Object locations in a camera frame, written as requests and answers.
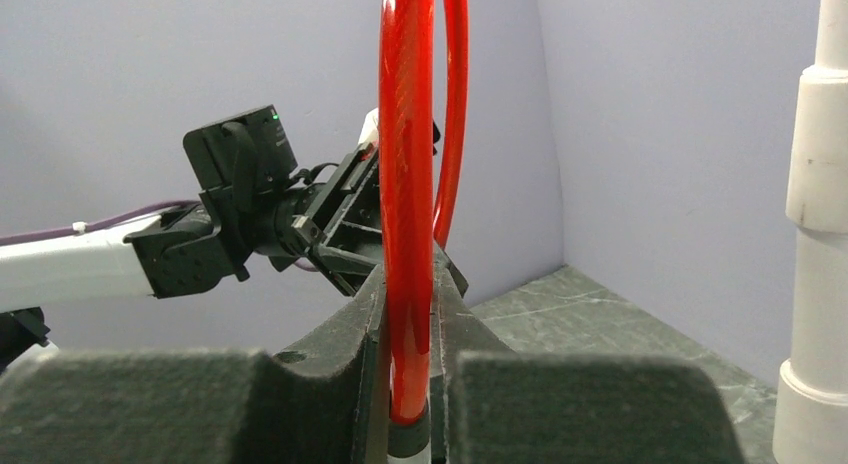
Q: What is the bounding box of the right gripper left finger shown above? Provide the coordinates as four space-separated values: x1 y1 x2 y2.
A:
1 268 388 463

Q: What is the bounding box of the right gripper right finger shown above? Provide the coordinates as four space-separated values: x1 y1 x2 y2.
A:
433 253 745 463

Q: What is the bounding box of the white PVC pipe frame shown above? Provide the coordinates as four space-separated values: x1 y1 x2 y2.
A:
773 0 847 463

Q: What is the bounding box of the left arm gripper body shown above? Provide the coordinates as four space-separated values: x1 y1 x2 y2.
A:
292 143 384 296

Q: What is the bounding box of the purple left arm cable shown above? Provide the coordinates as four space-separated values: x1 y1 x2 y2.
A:
0 199 200 247

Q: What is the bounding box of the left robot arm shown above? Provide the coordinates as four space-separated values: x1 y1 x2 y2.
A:
1 105 382 367

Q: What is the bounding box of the red cable lock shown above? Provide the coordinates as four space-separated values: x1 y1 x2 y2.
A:
378 0 469 463

